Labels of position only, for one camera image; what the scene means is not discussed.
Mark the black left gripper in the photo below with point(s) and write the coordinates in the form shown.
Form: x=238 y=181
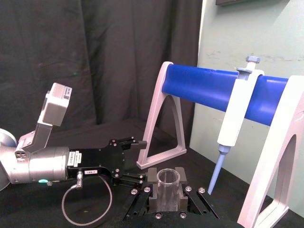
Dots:
x=102 y=159

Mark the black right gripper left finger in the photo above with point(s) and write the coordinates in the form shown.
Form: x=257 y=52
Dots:
x=152 y=199

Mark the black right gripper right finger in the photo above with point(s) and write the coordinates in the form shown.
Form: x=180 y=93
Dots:
x=184 y=199

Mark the clear plastic tube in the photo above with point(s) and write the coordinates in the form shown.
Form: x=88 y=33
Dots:
x=167 y=190

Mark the white pipette with blue tip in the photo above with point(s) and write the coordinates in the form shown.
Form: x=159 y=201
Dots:
x=231 y=118

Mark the white stand with blue bar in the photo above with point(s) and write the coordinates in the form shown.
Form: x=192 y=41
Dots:
x=202 y=85

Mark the black cloth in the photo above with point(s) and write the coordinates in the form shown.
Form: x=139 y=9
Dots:
x=35 y=47

